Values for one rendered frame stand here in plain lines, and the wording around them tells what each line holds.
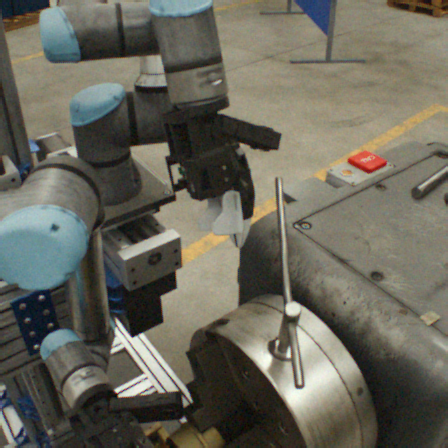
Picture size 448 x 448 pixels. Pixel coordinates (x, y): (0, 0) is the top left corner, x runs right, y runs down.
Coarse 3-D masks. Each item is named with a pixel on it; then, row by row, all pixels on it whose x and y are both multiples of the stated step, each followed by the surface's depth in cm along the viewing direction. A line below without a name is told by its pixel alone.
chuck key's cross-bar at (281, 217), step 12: (276, 180) 78; (276, 192) 77; (276, 204) 76; (288, 252) 72; (288, 264) 70; (288, 276) 69; (288, 288) 68; (288, 300) 67; (288, 324) 64; (288, 336) 63; (300, 360) 60; (300, 372) 58; (300, 384) 57
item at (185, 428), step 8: (184, 424) 73; (176, 432) 73; (184, 432) 72; (192, 432) 71; (200, 432) 73; (208, 432) 72; (216, 432) 72; (168, 440) 73; (176, 440) 71; (184, 440) 70; (192, 440) 70; (200, 440) 70; (208, 440) 72; (216, 440) 72; (224, 440) 72
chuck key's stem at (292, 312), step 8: (288, 304) 64; (296, 304) 64; (288, 312) 63; (296, 312) 63; (288, 320) 64; (296, 320) 64; (280, 328) 66; (280, 336) 67; (280, 344) 68; (288, 344) 68; (280, 352) 69
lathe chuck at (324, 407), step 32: (224, 320) 78; (256, 320) 74; (224, 352) 75; (256, 352) 69; (320, 352) 70; (256, 384) 70; (288, 384) 66; (320, 384) 67; (224, 416) 85; (256, 416) 83; (288, 416) 65; (320, 416) 65; (352, 416) 68
